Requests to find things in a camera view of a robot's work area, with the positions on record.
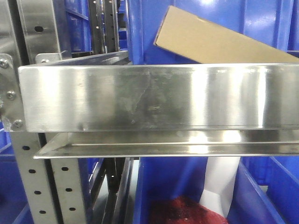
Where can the blue bin lower right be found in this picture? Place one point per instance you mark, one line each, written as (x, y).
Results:
(266, 191)

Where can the perforated steel shelf upright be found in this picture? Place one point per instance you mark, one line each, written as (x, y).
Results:
(34, 33)

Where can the brown cardboard box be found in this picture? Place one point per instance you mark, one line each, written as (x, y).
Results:
(203, 41)

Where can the blue bin lower shelf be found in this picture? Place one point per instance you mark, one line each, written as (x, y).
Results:
(166, 178)

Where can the black perforated rack post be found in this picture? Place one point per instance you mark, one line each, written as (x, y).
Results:
(104, 26)

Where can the stainless steel shelf tray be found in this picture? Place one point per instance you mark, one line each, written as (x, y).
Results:
(111, 108)

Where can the red mesh bag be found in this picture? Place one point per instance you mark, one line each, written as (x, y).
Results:
(182, 210)

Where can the large blue bin upper shelf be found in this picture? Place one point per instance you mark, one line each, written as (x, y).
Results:
(273, 22)

